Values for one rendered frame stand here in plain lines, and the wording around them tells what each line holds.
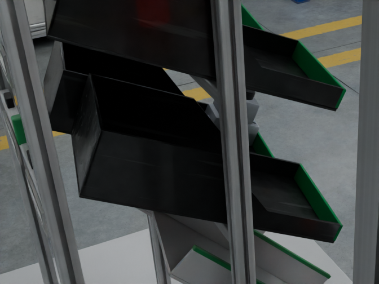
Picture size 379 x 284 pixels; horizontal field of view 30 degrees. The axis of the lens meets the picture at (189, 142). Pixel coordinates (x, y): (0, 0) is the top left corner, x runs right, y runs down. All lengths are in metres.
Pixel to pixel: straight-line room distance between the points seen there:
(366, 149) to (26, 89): 0.39
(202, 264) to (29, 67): 0.31
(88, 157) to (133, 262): 0.64
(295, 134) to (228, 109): 2.73
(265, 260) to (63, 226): 0.38
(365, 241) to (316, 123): 3.23
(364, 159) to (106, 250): 1.15
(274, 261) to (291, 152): 2.27
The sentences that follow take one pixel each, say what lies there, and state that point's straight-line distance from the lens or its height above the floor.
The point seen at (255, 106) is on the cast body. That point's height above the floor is 1.25.
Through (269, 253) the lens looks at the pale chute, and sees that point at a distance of 0.93.
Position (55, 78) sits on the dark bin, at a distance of 0.82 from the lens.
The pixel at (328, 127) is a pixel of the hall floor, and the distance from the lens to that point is 3.40.
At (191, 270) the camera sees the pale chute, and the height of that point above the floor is 1.19.
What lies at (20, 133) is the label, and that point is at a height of 1.32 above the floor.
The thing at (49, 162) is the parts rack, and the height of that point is 1.38.
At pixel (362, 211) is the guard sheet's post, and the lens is 0.20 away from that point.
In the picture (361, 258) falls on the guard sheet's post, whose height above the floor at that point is 1.54.
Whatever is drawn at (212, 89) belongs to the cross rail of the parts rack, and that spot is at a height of 1.39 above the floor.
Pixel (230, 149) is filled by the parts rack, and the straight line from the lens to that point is 0.64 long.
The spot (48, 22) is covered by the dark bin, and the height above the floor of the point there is 1.47.
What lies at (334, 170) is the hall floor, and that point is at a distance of 3.08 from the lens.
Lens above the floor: 1.67
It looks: 30 degrees down
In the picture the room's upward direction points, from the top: 6 degrees counter-clockwise
